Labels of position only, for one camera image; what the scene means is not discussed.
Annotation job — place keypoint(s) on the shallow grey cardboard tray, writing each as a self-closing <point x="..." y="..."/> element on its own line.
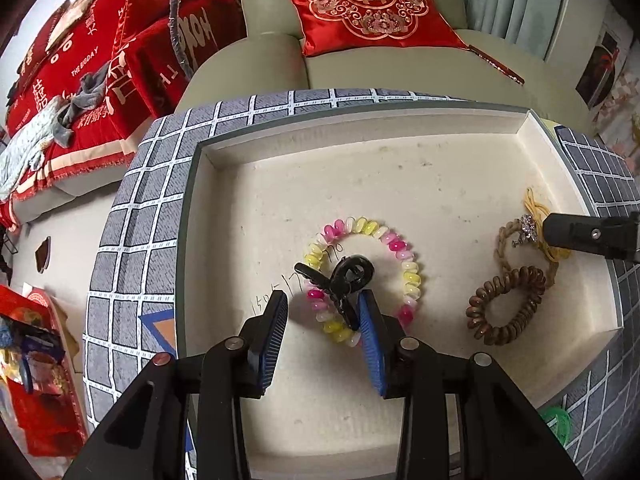
<point x="419" y="190"/>

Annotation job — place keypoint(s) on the red covered sofa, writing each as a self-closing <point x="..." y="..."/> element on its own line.
<point x="144" y="82"/>

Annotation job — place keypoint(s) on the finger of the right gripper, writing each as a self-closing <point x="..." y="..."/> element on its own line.
<point x="614" y="238"/>

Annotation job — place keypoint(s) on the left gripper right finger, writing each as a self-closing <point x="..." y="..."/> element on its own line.
<point x="502" y="436"/>

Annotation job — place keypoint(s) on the small silver charm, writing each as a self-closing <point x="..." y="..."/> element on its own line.
<point x="526" y="227"/>

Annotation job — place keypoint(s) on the white crumpled blanket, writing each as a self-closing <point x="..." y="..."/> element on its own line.
<point x="26" y="149"/>

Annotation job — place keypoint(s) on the olive green armchair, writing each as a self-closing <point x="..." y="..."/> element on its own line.
<point x="270" y="59"/>

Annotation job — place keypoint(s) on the red snack box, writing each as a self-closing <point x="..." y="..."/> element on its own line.
<point x="38" y="376"/>

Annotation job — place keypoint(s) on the lower white washing machine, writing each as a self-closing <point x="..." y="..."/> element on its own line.
<point x="605" y="64"/>

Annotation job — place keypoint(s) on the flexible gooseneck camera stand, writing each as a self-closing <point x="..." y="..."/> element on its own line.
<point x="174" y="33"/>

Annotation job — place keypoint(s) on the grey crumpled garment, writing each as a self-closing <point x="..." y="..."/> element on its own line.
<point x="89" y="95"/>

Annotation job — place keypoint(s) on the grey checked tablecloth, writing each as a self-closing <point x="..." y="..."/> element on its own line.
<point x="133" y="284"/>

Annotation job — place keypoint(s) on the black hair claw clip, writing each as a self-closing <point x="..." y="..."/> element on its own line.
<point x="350" y="275"/>

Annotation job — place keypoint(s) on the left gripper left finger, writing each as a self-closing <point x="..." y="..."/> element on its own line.
<point x="143" y="435"/>

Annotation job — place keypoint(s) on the red embroidered cushion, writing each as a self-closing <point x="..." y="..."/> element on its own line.
<point x="337" y="25"/>

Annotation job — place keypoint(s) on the green translucent bangle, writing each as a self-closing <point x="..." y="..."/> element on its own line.
<point x="559" y="421"/>

